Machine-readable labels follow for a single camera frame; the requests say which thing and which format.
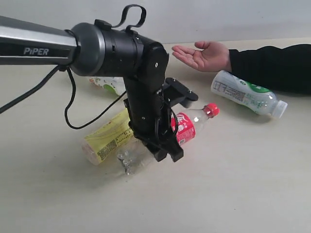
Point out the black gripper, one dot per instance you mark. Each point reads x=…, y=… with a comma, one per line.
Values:
x=150, y=117

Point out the clear cola bottle red label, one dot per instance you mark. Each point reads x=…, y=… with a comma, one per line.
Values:
x=134, y=156

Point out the yellow bottle red cap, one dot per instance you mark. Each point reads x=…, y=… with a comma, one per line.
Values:
x=104, y=141

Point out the white fruit label bottle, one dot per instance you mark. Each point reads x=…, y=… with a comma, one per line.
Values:
x=112, y=84

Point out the white green label bottle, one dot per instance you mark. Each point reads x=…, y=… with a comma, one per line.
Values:
x=260, y=100

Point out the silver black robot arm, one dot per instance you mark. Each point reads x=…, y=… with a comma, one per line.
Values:
x=99, y=50

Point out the person's open hand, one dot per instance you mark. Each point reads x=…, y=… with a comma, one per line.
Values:
x=207, y=56

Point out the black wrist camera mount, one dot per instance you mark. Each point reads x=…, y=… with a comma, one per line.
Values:
x=176, y=93

